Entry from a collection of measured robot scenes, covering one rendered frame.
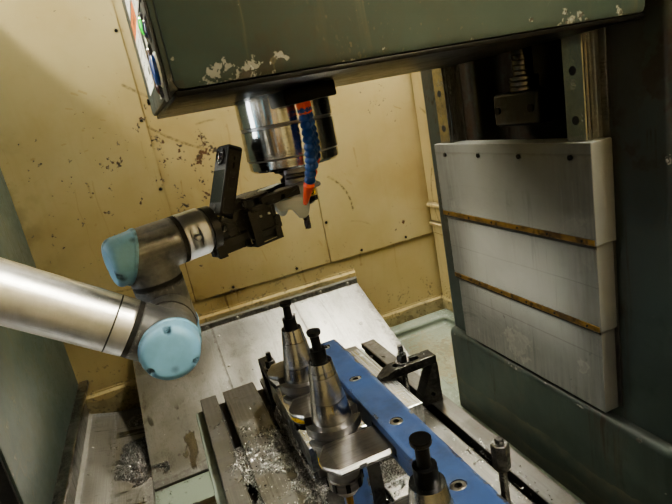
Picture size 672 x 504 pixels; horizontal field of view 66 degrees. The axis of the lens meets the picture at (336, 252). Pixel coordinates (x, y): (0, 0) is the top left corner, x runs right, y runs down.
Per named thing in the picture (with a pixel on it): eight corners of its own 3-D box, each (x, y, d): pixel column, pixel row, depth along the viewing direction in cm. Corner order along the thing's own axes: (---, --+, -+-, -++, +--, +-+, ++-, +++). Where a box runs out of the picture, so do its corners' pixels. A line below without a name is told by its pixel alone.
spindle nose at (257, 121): (358, 153, 89) (345, 80, 86) (277, 174, 81) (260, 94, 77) (308, 156, 102) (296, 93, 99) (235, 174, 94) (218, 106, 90)
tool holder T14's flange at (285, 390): (333, 397, 65) (329, 379, 65) (285, 410, 64) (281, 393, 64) (323, 375, 71) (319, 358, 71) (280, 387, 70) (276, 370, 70)
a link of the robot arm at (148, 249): (113, 289, 79) (92, 237, 77) (180, 263, 85) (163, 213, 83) (126, 298, 73) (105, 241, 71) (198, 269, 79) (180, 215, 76)
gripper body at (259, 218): (266, 232, 94) (205, 256, 87) (253, 186, 91) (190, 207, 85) (288, 235, 87) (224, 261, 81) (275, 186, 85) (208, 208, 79)
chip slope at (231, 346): (158, 533, 130) (127, 445, 123) (149, 409, 191) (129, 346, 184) (458, 407, 157) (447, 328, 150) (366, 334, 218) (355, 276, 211)
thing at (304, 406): (297, 427, 59) (295, 421, 59) (284, 406, 64) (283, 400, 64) (352, 405, 61) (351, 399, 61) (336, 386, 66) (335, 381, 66)
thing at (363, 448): (331, 484, 49) (329, 477, 49) (313, 454, 54) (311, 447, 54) (396, 456, 51) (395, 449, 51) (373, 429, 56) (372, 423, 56)
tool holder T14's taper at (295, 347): (321, 378, 66) (311, 329, 64) (287, 387, 65) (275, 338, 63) (315, 363, 70) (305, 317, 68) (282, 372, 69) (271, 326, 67)
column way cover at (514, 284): (605, 419, 97) (589, 143, 84) (458, 335, 141) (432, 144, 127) (624, 409, 99) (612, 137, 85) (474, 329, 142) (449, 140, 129)
